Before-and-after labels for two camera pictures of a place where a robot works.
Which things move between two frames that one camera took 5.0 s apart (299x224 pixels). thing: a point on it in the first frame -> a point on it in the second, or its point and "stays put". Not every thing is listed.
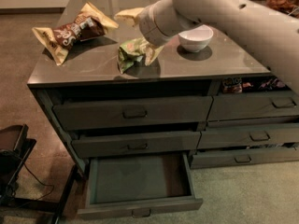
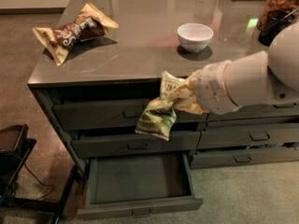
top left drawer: x=133 y=113 stays put
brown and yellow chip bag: x=93 y=22 stays put
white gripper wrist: x=149 y=24 -> x=211 y=88
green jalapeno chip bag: x=130 y=52 -> x=159 y=116
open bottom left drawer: x=138 y=185 stays put
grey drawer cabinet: x=205 y=101 stays put
